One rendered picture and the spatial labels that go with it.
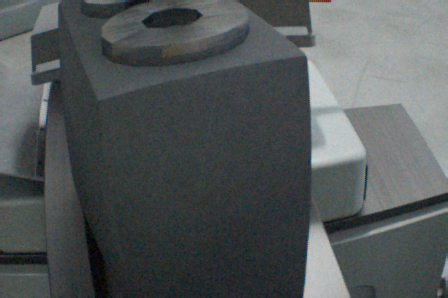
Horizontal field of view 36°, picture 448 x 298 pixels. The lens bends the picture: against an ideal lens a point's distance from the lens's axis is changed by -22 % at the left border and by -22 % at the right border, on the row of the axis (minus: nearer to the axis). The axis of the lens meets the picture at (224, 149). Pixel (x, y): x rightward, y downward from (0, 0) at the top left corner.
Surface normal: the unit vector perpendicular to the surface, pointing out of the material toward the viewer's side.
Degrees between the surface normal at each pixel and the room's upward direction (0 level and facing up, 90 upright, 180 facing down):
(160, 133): 90
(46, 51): 90
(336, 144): 0
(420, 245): 90
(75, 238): 0
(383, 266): 90
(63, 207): 0
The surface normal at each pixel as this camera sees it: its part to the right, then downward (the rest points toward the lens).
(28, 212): 0.17, 0.49
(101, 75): -0.06, -0.86
